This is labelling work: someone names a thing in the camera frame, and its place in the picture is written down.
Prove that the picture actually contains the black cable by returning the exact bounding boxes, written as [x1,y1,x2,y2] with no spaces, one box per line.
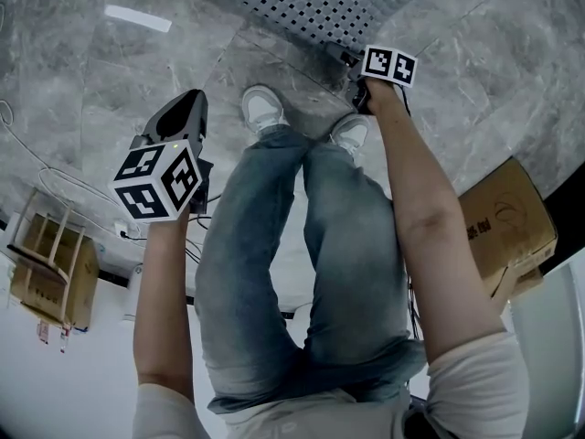
[405,274,426,342]
[185,194,225,264]

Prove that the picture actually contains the white sneaker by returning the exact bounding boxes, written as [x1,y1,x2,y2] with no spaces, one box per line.
[329,114,370,155]
[240,84,290,137]

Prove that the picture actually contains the person's cream shirt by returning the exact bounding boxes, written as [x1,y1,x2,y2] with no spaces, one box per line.
[132,331,531,439]

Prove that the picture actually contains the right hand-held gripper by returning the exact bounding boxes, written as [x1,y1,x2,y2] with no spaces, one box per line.
[324,41,420,116]

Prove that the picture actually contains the person's right forearm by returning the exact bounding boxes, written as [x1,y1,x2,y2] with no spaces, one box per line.
[365,79,520,366]

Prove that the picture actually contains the person's left forearm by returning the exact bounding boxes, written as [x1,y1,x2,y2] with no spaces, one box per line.
[132,208,203,402]

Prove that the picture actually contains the white power strip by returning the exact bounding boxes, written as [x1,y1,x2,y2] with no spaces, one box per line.
[112,219,139,242]

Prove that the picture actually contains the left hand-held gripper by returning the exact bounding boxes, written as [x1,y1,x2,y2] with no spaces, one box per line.
[108,88,215,224]

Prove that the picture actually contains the person's blue jeans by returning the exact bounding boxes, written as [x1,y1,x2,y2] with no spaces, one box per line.
[194,125,429,415]

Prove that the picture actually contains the white cable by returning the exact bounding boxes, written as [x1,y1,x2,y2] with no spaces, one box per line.
[0,100,147,241]

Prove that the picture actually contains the large cardboard box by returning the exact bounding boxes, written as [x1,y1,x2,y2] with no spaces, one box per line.
[456,156,559,313]

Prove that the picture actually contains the cardboard box with dark print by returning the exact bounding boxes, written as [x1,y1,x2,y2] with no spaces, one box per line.
[9,212,101,331]

